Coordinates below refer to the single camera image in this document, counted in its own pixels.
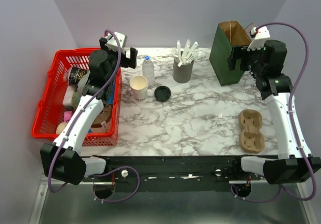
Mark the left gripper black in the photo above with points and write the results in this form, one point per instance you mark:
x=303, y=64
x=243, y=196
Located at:
x=129, y=62

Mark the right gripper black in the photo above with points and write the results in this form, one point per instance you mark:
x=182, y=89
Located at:
x=238, y=52

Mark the black plastic cup lid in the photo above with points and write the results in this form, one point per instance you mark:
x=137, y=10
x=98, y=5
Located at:
x=162, y=93

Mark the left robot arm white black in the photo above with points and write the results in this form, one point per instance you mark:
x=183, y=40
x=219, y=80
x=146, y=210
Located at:
x=61, y=159

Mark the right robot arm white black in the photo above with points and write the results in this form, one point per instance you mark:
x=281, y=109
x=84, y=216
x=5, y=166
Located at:
x=295, y=163

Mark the clear water bottle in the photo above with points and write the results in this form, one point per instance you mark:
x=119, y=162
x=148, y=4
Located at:
x=148, y=70

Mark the green paper bag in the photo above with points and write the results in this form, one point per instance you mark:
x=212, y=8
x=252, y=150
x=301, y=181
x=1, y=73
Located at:
x=228, y=35

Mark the white wrapped straws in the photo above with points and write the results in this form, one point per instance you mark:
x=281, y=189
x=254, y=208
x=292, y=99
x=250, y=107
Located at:
x=185, y=56

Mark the blue flat box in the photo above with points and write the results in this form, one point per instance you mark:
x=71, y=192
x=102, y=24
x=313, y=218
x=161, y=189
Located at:
x=115, y=96

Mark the black snack can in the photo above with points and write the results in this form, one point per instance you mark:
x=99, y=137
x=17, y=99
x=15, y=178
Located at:
x=75, y=74

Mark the brown round lid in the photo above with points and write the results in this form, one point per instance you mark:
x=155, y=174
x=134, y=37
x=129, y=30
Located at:
x=103, y=117

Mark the green scrub sponge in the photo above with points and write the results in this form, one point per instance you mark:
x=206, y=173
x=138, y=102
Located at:
x=76, y=99

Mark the brown cardboard cup carrier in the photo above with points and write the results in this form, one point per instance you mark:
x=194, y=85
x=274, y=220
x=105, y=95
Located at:
x=251, y=139

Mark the white soap block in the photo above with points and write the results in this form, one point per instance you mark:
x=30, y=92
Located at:
x=67, y=100

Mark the pink small box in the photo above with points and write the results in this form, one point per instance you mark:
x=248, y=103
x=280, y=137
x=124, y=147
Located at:
x=67, y=115

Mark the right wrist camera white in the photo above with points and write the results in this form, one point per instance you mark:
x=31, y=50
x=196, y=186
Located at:
x=260, y=36

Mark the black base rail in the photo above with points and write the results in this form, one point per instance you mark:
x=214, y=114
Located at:
x=174, y=173

